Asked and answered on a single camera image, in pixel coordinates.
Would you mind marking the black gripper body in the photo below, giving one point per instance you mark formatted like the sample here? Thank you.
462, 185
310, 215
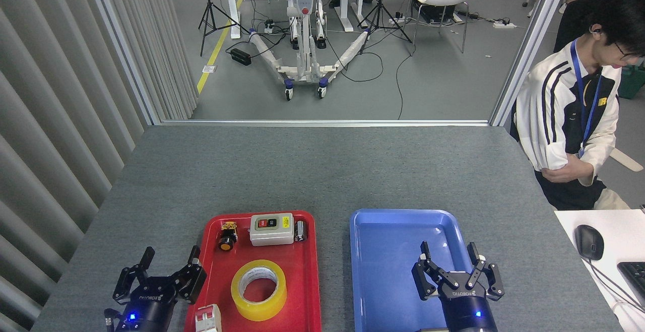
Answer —
466, 307
148, 304

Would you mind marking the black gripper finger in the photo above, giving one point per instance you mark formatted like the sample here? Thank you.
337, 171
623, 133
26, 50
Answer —
123, 284
493, 281
423, 279
194, 279

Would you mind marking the yellow tape roll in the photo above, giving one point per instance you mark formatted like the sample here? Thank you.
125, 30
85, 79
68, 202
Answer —
242, 306

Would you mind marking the blue plastic tray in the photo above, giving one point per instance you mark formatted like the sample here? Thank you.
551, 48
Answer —
383, 271

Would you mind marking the white circuit breaker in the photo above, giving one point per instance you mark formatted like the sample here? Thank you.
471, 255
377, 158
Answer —
207, 319

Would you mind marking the yellow and black push button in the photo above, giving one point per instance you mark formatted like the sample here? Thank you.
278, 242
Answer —
227, 241

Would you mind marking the red plastic tray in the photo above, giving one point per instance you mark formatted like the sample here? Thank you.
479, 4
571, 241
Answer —
297, 281

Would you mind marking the black computer mouse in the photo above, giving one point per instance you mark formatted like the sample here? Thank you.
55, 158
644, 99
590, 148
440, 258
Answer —
589, 242

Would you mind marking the small silver black cylinder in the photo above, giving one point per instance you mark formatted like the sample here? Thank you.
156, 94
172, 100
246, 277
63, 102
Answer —
301, 231

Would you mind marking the white side desk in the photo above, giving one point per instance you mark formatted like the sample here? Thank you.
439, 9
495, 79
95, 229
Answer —
625, 231

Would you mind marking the black keyboard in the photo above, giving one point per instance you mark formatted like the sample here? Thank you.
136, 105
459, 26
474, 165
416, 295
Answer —
636, 276

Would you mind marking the person's pale chair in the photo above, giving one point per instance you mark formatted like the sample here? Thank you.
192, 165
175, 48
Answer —
626, 160

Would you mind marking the seated person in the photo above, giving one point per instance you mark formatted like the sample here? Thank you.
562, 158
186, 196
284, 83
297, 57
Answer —
554, 110

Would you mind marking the black power adapter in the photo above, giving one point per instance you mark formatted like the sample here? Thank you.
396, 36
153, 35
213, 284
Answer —
241, 57

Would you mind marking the green case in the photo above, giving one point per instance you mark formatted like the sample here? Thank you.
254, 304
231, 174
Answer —
632, 85

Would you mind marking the white power strip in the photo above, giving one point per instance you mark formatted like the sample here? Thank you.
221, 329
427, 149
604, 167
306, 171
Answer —
504, 25

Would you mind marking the white stand on wheels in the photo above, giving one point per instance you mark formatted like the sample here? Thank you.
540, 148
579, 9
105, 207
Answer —
304, 45

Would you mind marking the white switch box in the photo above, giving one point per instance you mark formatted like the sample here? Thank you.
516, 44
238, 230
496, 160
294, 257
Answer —
272, 235

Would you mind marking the silver frame rail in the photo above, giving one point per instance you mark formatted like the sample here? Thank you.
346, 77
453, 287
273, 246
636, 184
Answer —
322, 122

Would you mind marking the silver frame post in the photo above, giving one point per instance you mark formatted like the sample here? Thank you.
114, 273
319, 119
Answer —
123, 50
529, 50

